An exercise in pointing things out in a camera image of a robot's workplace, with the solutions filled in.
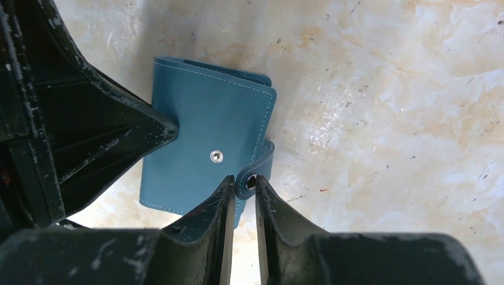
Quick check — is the blue card holder wallet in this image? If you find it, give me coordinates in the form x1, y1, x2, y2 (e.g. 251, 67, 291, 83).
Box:
139, 56, 277, 220

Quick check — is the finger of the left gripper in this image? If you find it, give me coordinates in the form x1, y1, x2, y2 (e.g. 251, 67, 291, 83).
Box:
1, 1, 178, 229

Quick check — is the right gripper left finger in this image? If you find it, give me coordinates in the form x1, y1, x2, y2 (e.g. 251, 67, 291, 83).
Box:
1, 176, 235, 284

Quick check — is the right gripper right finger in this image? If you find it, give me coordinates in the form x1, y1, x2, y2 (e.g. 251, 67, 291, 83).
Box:
255, 176, 484, 284

